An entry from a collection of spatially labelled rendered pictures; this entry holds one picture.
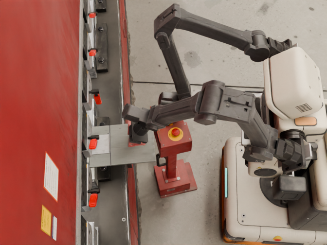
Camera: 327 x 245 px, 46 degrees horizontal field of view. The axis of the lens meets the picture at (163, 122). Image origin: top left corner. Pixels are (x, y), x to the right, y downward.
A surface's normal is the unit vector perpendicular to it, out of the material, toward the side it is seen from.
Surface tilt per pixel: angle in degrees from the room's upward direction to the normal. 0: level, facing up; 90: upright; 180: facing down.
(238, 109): 15
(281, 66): 42
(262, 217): 0
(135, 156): 0
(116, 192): 0
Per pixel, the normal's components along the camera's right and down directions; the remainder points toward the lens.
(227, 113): -0.04, -0.22
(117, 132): -0.02, -0.47
